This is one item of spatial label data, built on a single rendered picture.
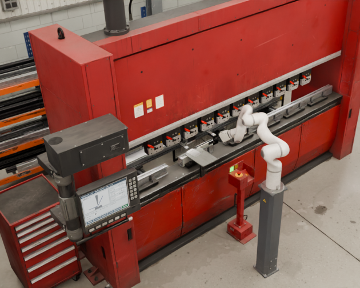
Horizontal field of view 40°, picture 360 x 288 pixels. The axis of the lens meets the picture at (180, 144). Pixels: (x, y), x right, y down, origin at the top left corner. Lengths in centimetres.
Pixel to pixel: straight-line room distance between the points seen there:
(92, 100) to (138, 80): 56
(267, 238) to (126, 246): 124
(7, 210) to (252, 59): 256
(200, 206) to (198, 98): 114
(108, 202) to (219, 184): 178
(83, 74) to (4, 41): 464
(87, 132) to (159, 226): 171
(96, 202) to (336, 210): 306
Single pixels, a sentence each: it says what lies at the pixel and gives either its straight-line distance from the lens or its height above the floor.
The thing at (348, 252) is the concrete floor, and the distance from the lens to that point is 524.
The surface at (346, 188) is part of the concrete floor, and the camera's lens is 600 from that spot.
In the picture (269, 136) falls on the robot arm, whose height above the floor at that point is 143.
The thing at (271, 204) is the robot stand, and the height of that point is 88.
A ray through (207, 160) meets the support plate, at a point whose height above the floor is 100.
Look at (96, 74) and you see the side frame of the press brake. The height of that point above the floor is 219.
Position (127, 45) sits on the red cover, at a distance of 374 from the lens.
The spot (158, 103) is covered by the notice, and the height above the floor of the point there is 165.
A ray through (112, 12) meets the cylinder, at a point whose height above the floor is 247.
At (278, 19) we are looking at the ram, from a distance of 485.
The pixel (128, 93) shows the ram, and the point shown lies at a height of 184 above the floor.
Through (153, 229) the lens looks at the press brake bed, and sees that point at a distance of 466.
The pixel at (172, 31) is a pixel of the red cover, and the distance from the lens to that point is 396.
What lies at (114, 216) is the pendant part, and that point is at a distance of 356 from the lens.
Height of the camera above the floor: 362
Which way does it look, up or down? 33 degrees down
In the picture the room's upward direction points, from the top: 3 degrees counter-clockwise
